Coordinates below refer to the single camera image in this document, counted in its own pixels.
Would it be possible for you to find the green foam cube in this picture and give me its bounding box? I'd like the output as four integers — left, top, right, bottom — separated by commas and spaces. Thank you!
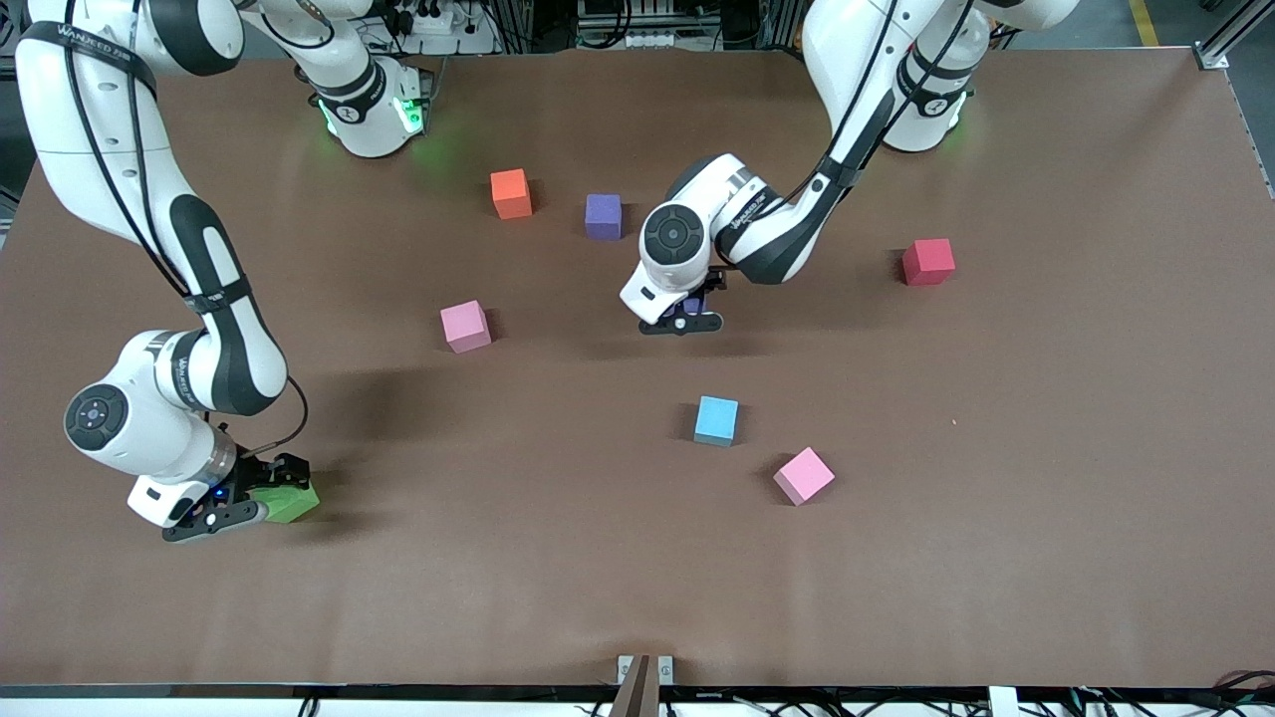
252, 481, 322, 526

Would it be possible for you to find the pink foam cube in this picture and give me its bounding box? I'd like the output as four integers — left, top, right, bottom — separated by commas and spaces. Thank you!
773, 447, 837, 507
440, 300, 493, 355

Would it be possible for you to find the light blue foam cube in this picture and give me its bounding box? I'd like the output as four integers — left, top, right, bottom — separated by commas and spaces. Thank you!
693, 395, 740, 447

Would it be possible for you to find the orange foam cube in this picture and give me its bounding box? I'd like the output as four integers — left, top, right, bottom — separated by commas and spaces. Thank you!
490, 168, 534, 220

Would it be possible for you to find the red foam cube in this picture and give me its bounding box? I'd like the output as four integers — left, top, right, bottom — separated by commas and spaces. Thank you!
901, 238, 956, 287

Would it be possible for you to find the long white power strip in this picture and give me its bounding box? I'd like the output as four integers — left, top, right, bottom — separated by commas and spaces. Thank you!
578, 28, 718, 51

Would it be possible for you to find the white power strip with plugs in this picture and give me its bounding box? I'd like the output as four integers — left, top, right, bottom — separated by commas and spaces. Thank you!
393, 5, 496, 56

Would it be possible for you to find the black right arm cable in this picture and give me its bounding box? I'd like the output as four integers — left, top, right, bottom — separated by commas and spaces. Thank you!
60, 0, 310, 459

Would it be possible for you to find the grey metal mount bracket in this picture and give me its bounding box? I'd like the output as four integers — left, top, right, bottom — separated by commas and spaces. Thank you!
617, 653, 674, 688

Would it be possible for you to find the brown camera pole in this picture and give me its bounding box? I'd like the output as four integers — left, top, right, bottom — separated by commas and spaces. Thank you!
608, 654, 660, 717

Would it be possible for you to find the aluminium frame post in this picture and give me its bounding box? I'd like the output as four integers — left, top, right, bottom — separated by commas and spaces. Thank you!
1195, 0, 1275, 71

